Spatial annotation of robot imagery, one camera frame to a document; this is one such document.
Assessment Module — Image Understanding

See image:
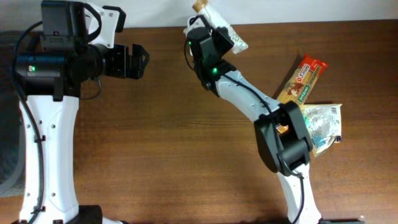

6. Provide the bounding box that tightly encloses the white tube with gold cap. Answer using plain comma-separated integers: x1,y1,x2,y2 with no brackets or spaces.
192,0,249,55

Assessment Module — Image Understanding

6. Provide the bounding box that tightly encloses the orange spaghetti packet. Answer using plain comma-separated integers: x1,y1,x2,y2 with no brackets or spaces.
275,52,329,135

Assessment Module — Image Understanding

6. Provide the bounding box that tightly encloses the cream snack bag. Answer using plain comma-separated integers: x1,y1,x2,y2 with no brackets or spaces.
300,104,342,157

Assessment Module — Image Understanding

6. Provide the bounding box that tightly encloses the green tissue packet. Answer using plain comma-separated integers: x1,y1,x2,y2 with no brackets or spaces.
302,114,311,128

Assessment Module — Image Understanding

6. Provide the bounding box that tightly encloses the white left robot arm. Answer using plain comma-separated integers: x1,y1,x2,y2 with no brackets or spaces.
11,1,149,223

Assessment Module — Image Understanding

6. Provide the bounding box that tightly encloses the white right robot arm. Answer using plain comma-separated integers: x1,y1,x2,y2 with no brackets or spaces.
186,27,322,223

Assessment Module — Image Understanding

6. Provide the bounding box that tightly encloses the white barcode scanner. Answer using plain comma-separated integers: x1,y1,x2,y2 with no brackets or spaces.
183,16,205,37

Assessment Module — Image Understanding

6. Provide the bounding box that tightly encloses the dark grey plastic basket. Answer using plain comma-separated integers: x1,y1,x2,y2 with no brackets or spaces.
1,31,25,198

